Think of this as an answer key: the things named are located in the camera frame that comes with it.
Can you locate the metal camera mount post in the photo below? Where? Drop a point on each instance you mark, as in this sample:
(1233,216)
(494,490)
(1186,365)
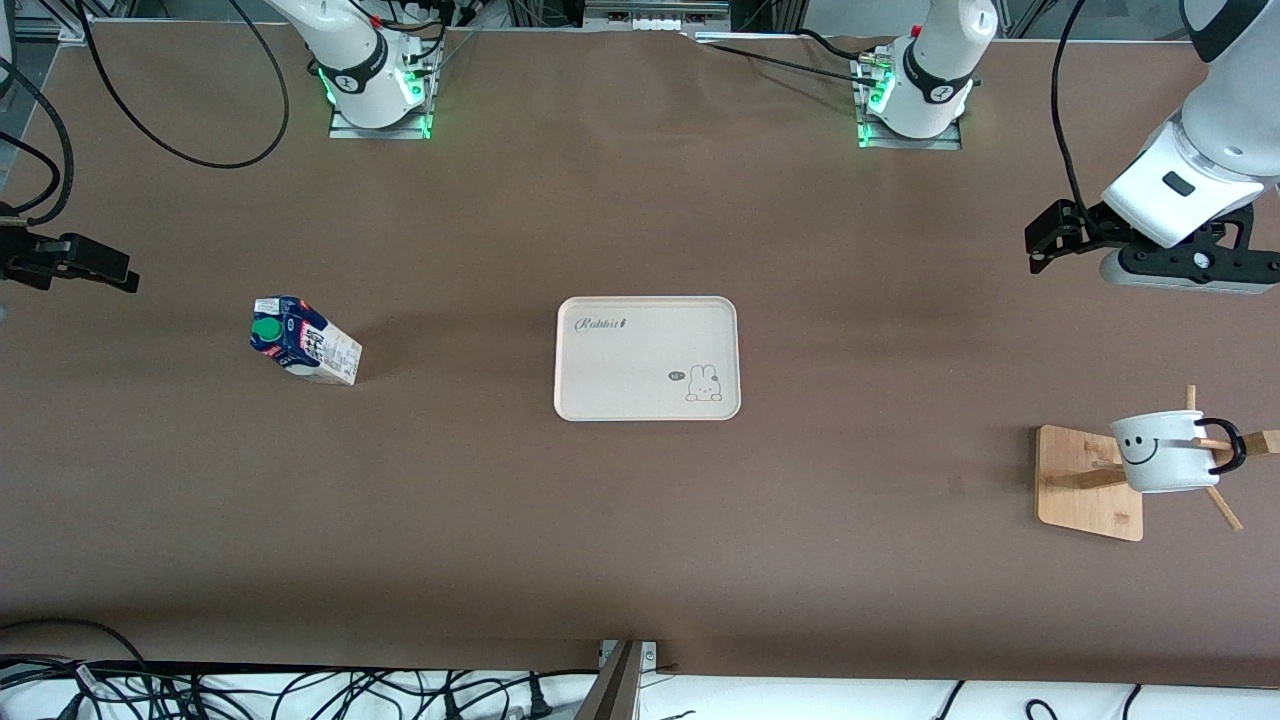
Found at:
(615,690)

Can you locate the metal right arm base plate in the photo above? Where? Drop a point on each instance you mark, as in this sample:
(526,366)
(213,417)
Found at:
(380,132)

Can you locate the wooden mug tree stand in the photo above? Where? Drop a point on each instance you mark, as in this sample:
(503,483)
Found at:
(1080,500)

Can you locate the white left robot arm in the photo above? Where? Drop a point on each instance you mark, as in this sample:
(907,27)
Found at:
(1225,150)

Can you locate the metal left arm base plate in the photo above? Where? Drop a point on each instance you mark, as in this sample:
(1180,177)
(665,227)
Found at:
(910,143)

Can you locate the beige rabbit print tray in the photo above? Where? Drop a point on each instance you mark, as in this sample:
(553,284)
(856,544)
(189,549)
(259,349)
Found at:
(640,360)

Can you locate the blue white milk carton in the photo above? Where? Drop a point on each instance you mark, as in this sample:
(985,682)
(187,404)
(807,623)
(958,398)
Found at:
(320,350)

